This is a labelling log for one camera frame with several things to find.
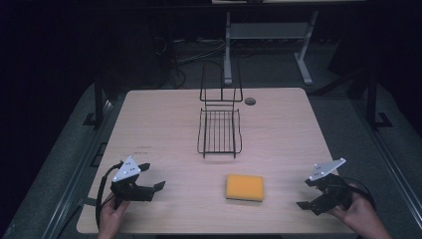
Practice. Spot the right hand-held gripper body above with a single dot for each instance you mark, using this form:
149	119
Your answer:
333	194

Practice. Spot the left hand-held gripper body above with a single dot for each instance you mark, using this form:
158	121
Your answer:
132	193

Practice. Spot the yellow sponge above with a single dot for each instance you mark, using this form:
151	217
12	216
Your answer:
245	187

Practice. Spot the person's right hand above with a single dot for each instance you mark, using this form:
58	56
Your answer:
360	210

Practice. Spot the person's left hand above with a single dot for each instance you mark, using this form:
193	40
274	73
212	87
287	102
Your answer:
109	217

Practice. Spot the grey table edge bracket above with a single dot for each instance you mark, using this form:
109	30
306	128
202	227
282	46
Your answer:
87	201

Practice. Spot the aluminium floor rail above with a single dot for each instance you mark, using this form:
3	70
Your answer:
74	186
391	166

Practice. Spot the black metal post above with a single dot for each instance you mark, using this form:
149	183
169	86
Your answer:
99	99
372	99

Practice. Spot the grey metal desk frame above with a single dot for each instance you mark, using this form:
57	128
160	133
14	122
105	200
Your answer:
265	30

